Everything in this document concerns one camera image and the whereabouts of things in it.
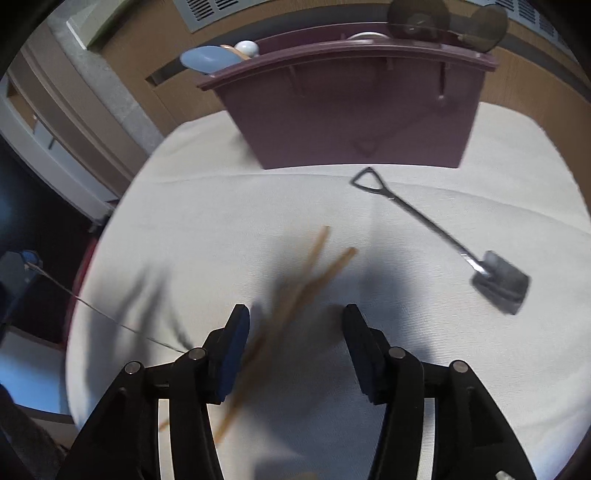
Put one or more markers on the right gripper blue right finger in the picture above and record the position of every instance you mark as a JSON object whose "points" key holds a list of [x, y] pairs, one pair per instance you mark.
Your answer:
{"points": [[473, 439]]}

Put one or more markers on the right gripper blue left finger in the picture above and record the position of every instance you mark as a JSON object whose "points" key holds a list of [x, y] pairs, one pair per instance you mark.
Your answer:
{"points": [[120, 438]]}

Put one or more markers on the metal shovel-shaped spoon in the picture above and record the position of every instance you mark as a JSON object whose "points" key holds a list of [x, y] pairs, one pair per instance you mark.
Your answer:
{"points": [[500, 282]]}

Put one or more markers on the wooden chopstick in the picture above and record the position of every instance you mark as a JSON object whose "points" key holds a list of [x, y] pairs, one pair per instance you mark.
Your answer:
{"points": [[299, 295], [319, 245]]}

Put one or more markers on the grey blue plastic spoon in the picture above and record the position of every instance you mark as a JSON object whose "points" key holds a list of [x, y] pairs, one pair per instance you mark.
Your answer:
{"points": [[209, 59]]}

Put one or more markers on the wooden spoon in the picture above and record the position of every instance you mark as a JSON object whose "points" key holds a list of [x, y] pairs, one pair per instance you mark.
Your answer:
{"points": [[235, 51]]}

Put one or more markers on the black dark spoon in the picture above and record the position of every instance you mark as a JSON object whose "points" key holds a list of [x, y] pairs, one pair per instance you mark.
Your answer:
{"points": [[484, 29]]}

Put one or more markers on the white table cloth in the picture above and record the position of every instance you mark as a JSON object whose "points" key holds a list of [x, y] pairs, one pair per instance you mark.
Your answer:
{"points": [[203, 228]]}

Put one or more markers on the purple plastic utensil holder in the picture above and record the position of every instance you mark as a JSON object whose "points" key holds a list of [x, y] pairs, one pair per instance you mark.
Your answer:
{"points": [[320, 96]]}

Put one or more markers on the small grey vent grille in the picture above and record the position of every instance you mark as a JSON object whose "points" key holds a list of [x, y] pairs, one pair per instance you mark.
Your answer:
{"points": [[524, 13]]}

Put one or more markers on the long grey vent grille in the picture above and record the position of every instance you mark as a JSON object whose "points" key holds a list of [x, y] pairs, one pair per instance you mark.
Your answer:
{"points": [[197, 14]]}

